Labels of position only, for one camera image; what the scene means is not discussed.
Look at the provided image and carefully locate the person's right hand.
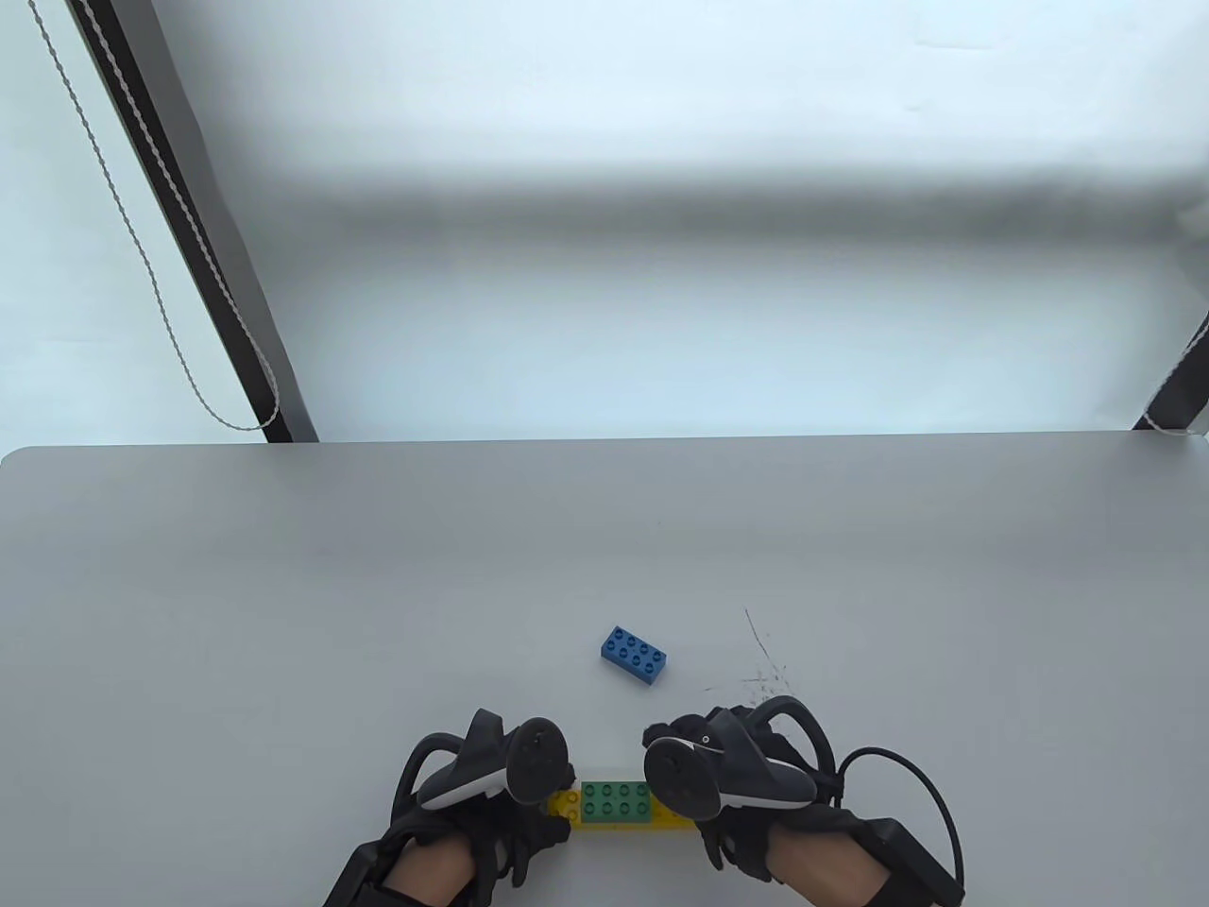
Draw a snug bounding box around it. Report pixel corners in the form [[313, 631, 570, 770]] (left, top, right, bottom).
[[692, 801, 865, 887]]

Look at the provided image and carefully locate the person's left hand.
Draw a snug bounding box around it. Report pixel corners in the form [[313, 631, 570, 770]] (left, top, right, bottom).
[[385, 762, 578, 891]]

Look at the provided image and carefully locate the yellow toy brick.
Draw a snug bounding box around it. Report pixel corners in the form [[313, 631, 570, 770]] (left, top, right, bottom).
[[547, 788, 698, 833]]

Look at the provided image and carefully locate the person's left forearm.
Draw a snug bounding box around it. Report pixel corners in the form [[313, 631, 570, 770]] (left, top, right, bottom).
[[383, 837, 475, 907]]

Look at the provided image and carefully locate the person's right forearm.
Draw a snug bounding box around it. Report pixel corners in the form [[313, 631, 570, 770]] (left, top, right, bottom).
[[763, 835, 894, 907]]

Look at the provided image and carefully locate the black glove-mounted controller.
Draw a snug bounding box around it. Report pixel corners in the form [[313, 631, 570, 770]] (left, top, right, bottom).
[[394, 708, 573, 815], [641, 695, 840, 819]]

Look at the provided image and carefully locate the green toy brick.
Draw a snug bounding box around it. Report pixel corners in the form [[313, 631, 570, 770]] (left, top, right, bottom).
[[579, 780, 654, 822]]

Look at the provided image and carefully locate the blue toy brick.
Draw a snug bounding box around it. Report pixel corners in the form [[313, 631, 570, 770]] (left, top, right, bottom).
[[600, 625, 672, 687]]

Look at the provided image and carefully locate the black cable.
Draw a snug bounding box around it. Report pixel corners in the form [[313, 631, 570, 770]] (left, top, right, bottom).
[[835, 746, 968, 898]]

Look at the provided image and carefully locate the grey twisted cord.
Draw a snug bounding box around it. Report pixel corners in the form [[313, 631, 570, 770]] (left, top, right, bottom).
[[26, 0, 281, 433], [1140, 333, 1209, 437]]

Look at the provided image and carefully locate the black frame pole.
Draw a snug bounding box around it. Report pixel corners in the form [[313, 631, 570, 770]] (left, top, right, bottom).
[[1132, 309, 1209, 434], [68, 0, 320, 444]]

